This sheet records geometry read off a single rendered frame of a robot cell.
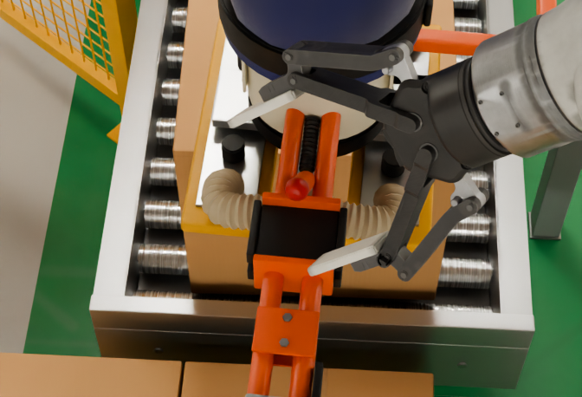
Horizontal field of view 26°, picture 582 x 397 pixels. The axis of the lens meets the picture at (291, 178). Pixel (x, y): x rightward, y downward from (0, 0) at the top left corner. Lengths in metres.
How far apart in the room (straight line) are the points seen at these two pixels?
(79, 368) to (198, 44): 0.56
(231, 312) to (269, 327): 0.75
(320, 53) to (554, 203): 1.81
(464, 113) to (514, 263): 1.22
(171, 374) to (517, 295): 0.57
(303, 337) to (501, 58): 0.47
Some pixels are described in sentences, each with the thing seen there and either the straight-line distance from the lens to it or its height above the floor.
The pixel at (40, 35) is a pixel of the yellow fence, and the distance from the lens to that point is 3.00.
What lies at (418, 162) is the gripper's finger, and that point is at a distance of 0.93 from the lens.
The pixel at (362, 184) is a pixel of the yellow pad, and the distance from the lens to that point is 1.48.
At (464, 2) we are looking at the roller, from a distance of 2.50.
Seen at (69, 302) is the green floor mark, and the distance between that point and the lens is 2.74.
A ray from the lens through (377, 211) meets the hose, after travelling 1.39.
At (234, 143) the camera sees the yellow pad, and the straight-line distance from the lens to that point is 1.49.
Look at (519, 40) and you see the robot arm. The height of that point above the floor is 1.72.
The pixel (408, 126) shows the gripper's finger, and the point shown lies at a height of 1.63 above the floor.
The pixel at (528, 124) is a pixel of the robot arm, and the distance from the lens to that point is 0.86.
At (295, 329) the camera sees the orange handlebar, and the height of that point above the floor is 1.26.
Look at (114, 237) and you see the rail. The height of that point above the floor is 0.59.
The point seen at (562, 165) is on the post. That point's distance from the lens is 2.61.
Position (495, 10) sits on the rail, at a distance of 2.41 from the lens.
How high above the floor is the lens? 2.36
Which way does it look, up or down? 55 degrees down
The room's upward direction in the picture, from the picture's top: straight up
